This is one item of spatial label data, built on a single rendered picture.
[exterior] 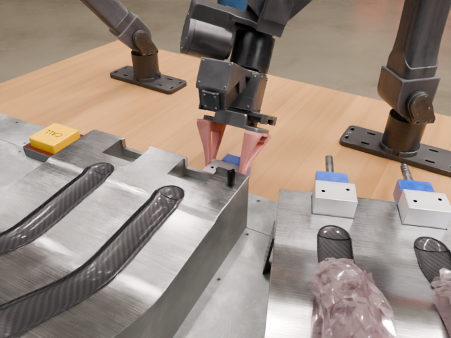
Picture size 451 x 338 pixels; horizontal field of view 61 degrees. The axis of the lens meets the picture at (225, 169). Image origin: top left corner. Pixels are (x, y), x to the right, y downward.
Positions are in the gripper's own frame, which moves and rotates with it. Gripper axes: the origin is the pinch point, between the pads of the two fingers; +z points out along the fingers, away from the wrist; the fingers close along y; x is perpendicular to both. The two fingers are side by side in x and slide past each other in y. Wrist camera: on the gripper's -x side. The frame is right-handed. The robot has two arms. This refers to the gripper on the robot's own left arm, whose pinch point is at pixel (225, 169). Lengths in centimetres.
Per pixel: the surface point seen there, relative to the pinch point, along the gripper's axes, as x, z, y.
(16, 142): -1.2, 6.2, -41.8
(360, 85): 255, -46, -9
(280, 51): 294, -68, -89
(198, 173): -6.2, 0.6, -1.3
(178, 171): -7.5, 0.8, -3.6
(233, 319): -14.3, 13.5, 10.6
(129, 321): -27.4, 9.9, 5.4
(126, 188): -14.2, 3.3, -6.6
